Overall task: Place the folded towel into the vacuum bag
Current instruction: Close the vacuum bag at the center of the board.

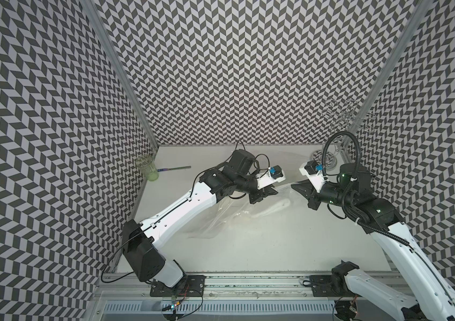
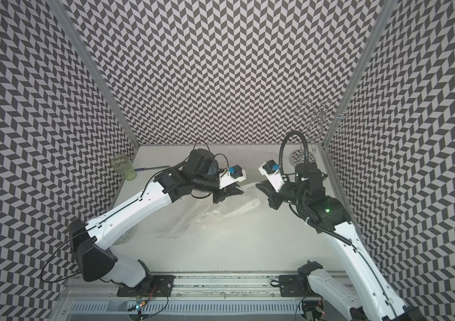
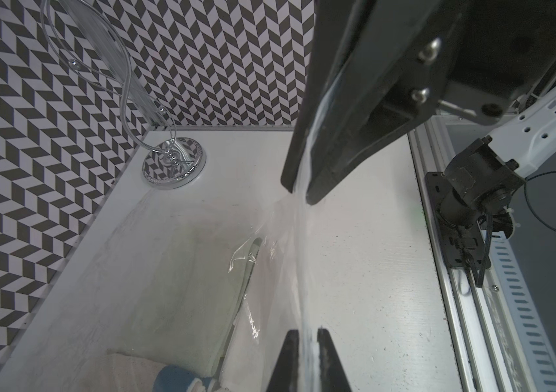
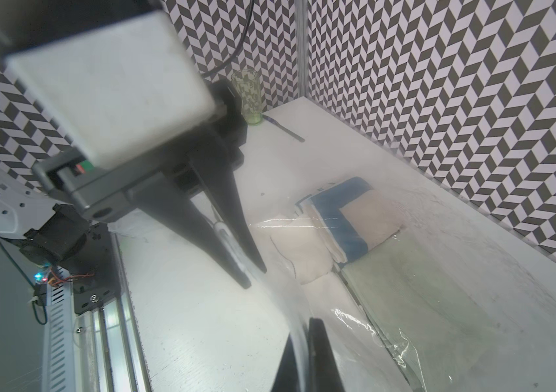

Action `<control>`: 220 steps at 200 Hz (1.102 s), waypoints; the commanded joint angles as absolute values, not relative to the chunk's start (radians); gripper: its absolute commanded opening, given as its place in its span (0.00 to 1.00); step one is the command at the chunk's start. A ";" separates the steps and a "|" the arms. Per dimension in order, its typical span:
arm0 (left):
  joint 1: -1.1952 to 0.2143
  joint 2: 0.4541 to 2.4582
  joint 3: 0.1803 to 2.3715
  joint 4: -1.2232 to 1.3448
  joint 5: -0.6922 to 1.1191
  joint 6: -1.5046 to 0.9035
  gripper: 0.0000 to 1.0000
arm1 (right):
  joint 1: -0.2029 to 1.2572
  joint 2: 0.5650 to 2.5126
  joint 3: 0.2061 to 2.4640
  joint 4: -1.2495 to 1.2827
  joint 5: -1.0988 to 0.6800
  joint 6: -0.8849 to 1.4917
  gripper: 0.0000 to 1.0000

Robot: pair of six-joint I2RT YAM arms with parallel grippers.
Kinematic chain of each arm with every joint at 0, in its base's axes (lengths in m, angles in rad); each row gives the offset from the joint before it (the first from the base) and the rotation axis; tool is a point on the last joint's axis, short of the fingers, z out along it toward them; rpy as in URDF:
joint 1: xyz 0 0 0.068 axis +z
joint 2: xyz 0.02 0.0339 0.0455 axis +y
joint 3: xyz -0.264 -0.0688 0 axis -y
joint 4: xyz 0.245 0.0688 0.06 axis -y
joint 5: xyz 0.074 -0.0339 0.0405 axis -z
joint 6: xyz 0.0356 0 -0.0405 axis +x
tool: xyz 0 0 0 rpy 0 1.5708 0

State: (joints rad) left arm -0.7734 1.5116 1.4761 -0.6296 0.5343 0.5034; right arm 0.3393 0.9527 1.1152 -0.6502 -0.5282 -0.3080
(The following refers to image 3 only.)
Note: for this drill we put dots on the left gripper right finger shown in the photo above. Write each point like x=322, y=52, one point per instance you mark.
x=332, y=375

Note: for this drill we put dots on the clear plastic vacuum bag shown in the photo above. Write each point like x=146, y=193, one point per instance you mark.
x=204, y=275

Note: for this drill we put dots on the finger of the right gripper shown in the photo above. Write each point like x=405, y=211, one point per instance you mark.
x=331, y=45

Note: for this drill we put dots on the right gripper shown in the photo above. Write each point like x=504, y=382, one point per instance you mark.
x=398, y=70

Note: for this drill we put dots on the aluminium front rail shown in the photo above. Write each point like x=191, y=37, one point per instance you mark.
x=499, y=340

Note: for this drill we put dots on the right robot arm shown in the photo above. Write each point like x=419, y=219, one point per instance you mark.
x=487, y=173

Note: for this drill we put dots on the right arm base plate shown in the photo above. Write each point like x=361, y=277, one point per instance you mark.
x=461, y=241

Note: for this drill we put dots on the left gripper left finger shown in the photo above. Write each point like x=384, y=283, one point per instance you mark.
x=284, y=377

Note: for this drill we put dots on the chrome wire mug stand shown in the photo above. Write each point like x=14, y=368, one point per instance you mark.
x=171, y=164

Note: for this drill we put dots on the blue and beige towel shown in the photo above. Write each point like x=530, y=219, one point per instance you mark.
x=171, y=378

